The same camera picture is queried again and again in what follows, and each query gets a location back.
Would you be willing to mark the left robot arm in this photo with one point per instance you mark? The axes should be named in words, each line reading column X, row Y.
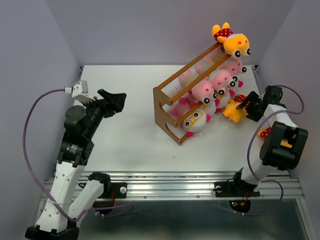
column 62, row 214

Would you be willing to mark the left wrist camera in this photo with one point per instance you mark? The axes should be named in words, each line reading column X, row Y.
column 79, row 92

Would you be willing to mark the aluminium rail frame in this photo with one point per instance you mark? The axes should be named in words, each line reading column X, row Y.
column 198, row 185

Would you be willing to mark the wooden toy shelf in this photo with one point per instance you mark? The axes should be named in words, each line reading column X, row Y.
column 173, row 100

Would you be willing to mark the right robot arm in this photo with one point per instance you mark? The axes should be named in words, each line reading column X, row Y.
column 272, row 155

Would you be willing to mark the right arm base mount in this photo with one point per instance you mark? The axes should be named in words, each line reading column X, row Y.
column 236, row 195

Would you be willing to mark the yellow bear plush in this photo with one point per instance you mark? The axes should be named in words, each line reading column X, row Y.
column 234, row 44
column 263, row 133
column 232, row 112

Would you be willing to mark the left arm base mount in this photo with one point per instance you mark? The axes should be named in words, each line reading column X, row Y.
column 116, row 191

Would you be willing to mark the pink plush with wheels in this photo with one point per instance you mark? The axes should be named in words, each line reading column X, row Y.
column 232, row 67

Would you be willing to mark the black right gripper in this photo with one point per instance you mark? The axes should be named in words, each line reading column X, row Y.
column 253, row 96

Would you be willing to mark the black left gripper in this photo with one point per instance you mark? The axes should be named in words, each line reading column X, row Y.
column 114, row 104

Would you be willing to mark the white glasses plush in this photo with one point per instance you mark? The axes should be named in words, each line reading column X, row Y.
column 224, row 96
column 192, row 124
column 209, row 109

